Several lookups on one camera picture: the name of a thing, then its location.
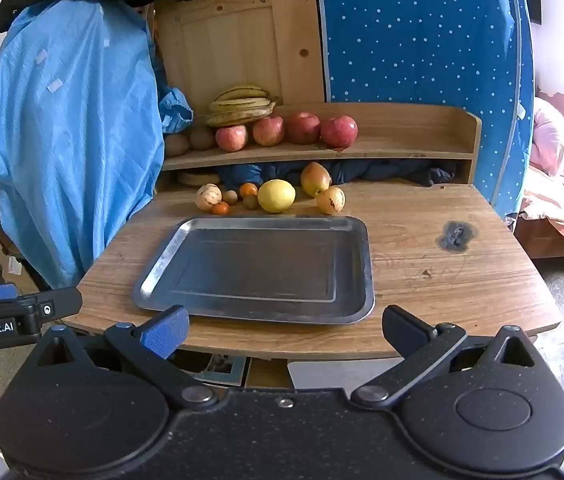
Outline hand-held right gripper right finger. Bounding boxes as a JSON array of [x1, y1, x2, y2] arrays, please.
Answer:
[[351, 304, 538, 408]]

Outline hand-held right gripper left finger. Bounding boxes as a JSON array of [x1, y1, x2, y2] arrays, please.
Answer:
[[24, 305, 220, 409]]

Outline metal tray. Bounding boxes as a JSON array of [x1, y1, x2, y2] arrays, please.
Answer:
[[133, 216, 377, 325]]

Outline pale striped pepino melon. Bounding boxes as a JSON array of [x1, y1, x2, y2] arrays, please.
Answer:
[[195, 183, 223, 212]]

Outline orange spotted round fruit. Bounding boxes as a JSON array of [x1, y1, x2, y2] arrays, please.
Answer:
[[316, 186, 347, 215]]

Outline yellow-red mango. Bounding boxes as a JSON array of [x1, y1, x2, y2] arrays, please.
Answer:
[[300, 161, 333, 198]]

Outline yellow lemon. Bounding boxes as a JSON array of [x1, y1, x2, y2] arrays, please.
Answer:
[[257, 179, 297, 213]]

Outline white board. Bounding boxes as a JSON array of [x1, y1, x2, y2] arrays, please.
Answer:
[[287, 357, 407, 391]]

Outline dark blue cloth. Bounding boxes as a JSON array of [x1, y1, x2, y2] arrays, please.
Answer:
[[217, 159, 455, 193]]

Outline tan flat round object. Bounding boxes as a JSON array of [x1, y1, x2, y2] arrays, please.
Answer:
[[177, 169, 221, 187]]

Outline light blue hanging garment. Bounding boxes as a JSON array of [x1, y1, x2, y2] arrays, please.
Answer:
[[0, 0, 165, 291]]

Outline large brown kiwi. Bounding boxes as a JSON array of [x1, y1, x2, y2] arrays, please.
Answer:
[[190, 126, 216, 151], [164, 133, 191, 158]]

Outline wooden desk shelf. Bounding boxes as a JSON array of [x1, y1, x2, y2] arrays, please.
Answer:
[[154, 102, 483, 193]]

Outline red apple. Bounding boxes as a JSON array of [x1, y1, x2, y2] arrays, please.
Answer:
[[215, 124, 249, 153], [252, 116, 285, 147], [285, 112, 322, 145], [320, 115, 359, 149]]

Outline crumpled light blue cloth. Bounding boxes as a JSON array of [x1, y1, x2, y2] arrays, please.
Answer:
[[158, 86, 195, 135]]

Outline pink bedding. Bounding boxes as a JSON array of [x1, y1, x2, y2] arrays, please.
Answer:
[[514, 87, 564, 251]]

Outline yellow banana bunch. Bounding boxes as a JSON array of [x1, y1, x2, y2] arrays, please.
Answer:
[[205, 84, 277, 128]]

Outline blue dotted curtain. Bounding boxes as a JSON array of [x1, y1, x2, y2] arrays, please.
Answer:
[[314, 0, 535, 233]]

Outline picture frame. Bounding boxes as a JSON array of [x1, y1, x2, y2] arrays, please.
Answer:
[[182, 352, 247, 387]]

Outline wooden bed frame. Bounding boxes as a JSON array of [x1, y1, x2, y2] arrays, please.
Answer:
[[512, 215, 564, 261]]

